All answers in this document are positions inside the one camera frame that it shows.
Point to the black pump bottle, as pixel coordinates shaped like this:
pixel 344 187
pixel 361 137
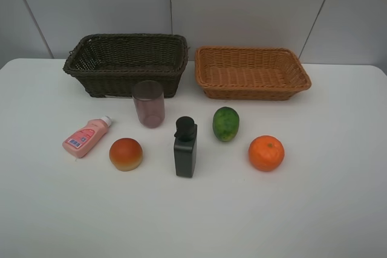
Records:
pixel 185 147

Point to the translucent purple plastic cup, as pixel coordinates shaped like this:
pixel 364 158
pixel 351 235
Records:
pixel 148 98

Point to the red orange peach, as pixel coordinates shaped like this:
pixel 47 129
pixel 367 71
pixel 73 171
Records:
pixel 126 154

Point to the pink lotion bottle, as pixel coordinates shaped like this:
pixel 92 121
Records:
pixel 83 140

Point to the green mango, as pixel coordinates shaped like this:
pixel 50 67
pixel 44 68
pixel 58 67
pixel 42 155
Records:
pixel 225 124

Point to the light orange wicker basket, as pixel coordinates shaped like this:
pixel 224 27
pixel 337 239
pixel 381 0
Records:
pixel 238 73

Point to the orange tangerine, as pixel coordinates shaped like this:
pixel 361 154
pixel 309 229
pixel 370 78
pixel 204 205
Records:
pixel 266 153

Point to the dark brown wicker basket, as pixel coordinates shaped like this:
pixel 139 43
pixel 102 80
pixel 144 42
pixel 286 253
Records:
pixel 111 64

